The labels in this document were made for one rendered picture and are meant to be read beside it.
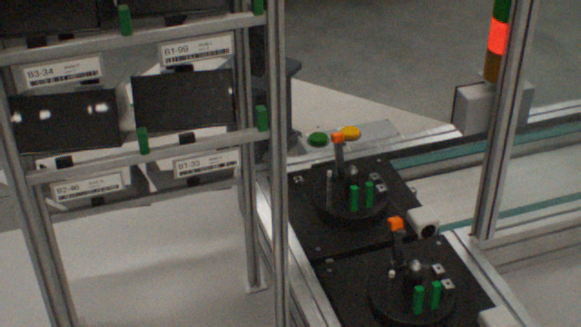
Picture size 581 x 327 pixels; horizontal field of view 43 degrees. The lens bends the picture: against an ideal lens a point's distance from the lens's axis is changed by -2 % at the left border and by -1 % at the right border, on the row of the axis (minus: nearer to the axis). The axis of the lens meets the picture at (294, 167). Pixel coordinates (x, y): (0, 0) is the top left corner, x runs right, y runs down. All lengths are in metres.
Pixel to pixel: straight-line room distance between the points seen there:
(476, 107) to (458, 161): 0.39
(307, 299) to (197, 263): 0.29
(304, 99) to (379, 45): 2.16
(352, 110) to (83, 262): 0.76
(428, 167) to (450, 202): 0.10
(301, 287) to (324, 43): 2.89
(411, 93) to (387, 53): 0.41
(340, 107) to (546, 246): 0.66
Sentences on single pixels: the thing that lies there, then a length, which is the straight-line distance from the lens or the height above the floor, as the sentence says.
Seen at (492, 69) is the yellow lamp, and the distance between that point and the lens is 1.17.
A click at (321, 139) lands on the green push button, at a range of 1.53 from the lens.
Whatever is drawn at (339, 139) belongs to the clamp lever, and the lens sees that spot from 1.36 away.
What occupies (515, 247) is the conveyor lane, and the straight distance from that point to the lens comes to 1.40.
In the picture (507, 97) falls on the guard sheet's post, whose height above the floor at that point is 1.25.
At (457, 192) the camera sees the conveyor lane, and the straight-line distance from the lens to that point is 1.51.
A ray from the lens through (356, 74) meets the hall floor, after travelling 3.73.
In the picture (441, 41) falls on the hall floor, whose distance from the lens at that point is 4.10.
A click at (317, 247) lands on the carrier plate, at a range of 1.27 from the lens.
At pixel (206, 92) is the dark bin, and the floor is 1.35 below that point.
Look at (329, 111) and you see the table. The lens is 1.83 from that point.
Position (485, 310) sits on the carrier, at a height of 0.97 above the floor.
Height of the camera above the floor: 1.84
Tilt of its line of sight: 37 degrees down
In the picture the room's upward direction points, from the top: 1 degrees counter-clockwise
